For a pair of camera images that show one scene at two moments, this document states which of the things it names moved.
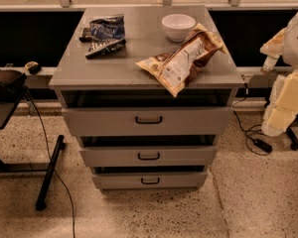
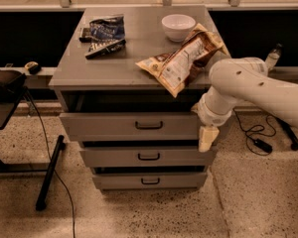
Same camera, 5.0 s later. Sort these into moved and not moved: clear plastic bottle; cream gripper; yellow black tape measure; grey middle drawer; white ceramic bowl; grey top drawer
Moved: grey top drawer; cream gripper
Not moved: clear plastic bottle; grey middle drawer; white ceramic bowl; yellow black tape measure
